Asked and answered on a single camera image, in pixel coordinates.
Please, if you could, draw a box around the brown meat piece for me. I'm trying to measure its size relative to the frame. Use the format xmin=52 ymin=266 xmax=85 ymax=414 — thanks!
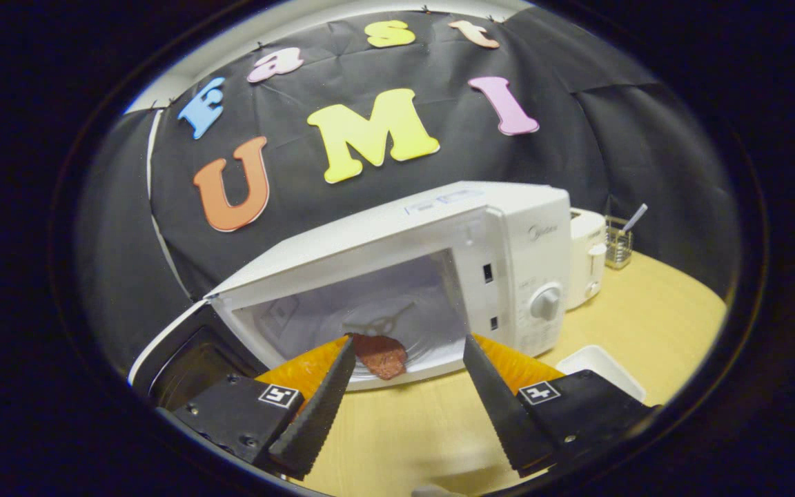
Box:
xmin=351 ymin=333 xmax=408 ymax=381

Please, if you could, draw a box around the white rectangular container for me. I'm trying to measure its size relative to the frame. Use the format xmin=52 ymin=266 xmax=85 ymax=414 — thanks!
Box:
xmin=556 ymin=344 xmax=647 ymax=404

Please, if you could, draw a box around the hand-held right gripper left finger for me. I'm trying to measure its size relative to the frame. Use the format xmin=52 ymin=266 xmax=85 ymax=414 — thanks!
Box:
xmin=172 ymin=335 xmax=357 ymax=480

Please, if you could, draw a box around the white toaster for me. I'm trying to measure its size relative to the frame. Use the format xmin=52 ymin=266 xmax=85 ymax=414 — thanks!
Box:
xmin=567 ymin=207 xmax=608 ymax=311

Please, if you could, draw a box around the white microwave oven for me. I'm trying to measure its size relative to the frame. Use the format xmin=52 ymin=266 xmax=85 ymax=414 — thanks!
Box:
xmin=128 ymin=181 xmax=572 ymax=409

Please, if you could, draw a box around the black backdrop cloth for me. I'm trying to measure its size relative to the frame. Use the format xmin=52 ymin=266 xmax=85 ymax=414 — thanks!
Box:
xmin=77 ymin=7 xmax=740 ymax=377

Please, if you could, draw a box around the silver spoon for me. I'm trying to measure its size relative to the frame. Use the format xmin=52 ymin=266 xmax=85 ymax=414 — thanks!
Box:
xmin=622 ymin=203 xmax=649 ymax=233

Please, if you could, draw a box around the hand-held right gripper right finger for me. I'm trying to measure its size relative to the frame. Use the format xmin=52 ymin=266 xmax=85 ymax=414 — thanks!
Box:
xmin=463 ymin=333 xmax=659 ymax=478

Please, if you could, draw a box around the wire mesh utensil holder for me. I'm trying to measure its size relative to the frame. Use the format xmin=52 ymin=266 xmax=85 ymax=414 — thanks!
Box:
xmin=605 ymin=215 xmax=634 ymax=270

